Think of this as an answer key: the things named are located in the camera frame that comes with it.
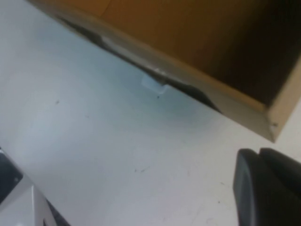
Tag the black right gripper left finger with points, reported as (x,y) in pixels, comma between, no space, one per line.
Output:
(245,188)

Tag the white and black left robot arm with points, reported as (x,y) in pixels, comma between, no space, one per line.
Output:
(18,202)

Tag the windowed cardboard shoe box drawer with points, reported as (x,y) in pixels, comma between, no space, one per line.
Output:
(188,30)

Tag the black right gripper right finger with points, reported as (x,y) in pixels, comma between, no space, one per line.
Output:
(282,188)

